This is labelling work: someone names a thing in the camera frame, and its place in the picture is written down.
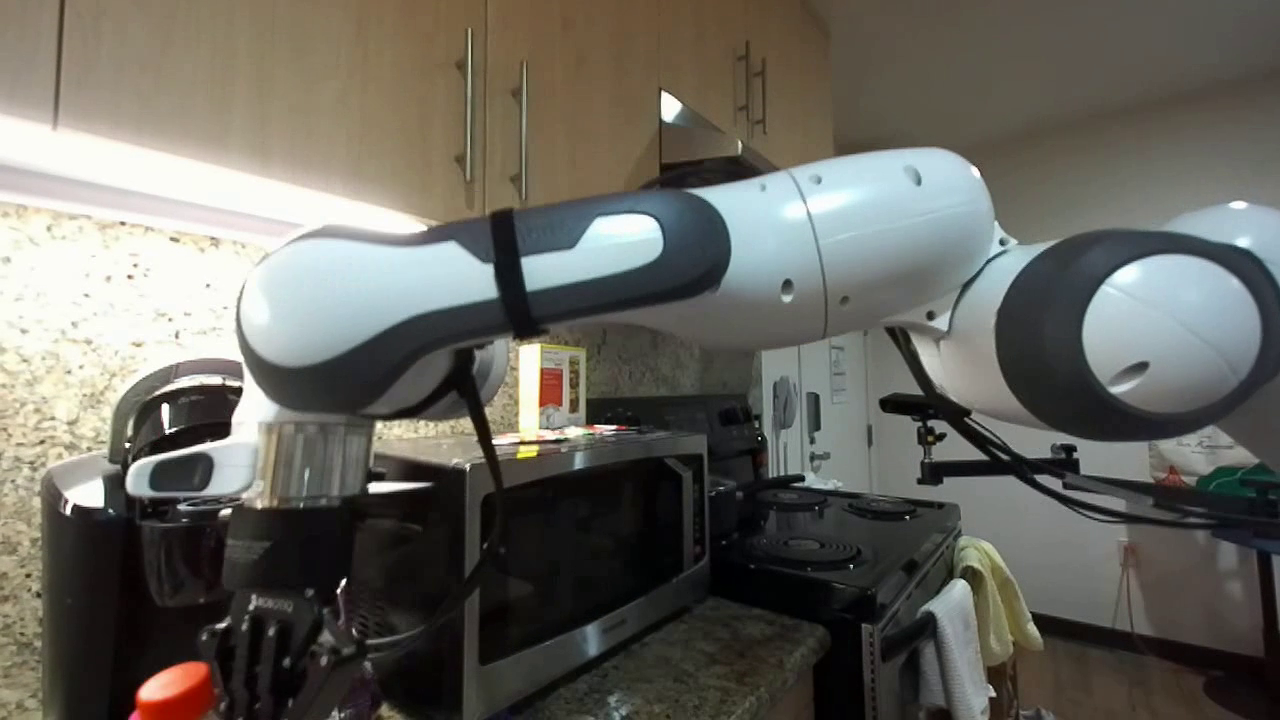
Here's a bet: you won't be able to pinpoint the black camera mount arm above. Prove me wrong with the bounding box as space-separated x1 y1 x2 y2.
914 420 1280 525

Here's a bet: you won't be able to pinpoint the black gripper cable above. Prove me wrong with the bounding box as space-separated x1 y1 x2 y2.
357 351 511 657

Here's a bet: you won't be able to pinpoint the white towel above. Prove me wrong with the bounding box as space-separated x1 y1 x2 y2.
918 576 999 720

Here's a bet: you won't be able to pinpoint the under-cabinet light strip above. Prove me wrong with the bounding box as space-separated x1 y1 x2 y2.
0 114 432 249

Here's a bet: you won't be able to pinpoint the wooden upper cabinets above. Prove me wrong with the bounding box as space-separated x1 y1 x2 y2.
0 0 838 234

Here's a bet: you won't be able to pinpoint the green cloth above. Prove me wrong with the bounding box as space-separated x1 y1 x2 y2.
1194 457 1280 507

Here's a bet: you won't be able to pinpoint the stainless steel microwave oven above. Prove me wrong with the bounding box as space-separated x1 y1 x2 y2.
353 428 717 720

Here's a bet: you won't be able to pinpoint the black camera on mount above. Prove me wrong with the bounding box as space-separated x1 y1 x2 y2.
876 390 952 425

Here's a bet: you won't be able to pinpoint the black stove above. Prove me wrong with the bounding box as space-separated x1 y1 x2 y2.
705 393 963 720

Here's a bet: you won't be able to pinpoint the coca-cola bottle with red cap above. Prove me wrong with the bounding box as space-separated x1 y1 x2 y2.
125 657 225 720

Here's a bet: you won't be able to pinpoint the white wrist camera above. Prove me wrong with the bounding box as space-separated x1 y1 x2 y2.
119 438 260 507

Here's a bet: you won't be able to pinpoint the black base cable bundle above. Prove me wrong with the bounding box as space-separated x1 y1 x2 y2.
886 325 1214 531

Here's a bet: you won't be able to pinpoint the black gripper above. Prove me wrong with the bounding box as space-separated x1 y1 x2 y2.
195 502 393 720

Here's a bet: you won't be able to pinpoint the black coffee maker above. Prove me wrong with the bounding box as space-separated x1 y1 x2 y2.
38 351 264 720

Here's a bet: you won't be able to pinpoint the yellow towel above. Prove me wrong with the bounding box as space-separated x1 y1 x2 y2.
952 531 1048 671

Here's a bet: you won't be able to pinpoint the white refrigerator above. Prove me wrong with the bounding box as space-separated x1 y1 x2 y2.
756 331 886 489

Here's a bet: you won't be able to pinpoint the steel range hood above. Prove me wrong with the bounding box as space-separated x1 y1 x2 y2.
652 89 784 193

